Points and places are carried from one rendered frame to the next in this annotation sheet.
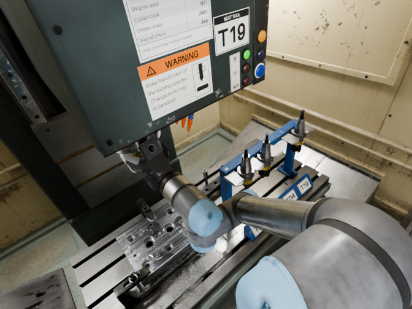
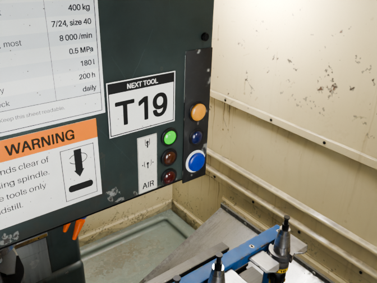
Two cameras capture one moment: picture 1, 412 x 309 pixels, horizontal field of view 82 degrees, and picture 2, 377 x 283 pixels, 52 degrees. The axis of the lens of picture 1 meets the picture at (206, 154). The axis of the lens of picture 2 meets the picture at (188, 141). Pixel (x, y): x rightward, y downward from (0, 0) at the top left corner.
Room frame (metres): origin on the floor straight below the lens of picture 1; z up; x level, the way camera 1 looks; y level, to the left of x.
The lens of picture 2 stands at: (0.07, -0.11, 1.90)
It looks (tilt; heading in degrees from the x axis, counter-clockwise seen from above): 26 degrees down; 356
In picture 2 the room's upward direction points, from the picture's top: 2 degrees clockwise
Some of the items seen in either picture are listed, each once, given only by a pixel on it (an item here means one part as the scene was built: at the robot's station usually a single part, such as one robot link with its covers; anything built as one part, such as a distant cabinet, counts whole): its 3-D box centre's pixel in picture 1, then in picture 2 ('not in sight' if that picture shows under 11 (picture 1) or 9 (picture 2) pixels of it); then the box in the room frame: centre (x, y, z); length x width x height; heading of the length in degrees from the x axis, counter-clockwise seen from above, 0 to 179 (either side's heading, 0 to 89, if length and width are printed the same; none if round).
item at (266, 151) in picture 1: (265, 148); (217, 278); (0.69, -0.23, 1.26); 0.04 x 0.04 x 0.07
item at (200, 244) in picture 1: (206, 228); not in sight; (0.36, 0.02, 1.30); 0.11 x 0.08 x 0.11; 116
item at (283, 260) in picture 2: (298, 133); (280, 253); (0.82, -0.41, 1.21); 0.06 x 0.06 x 0.03
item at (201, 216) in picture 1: (197, 210); not in sight; (0.35, 0.04, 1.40); 0.11 x 0.08 x 0.09; 34
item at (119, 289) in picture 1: (134, 284); not in sight; (0.38, 0.32, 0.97); 0.13 x 0.03 x 0.15; 124
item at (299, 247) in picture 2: (306, 128); (294, 245); (0.85, -0.46, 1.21); 0.07 x 0.05 x 0.01; 34
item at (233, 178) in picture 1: (235, 179); not in sight; (0.60, -0.09, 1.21); 0.07 x 0.05 x 0.01; 34
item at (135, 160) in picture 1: (130, 164); not in sight; (0.53, 0.22, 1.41); 0.09 x 0.03 x 0.06; 59
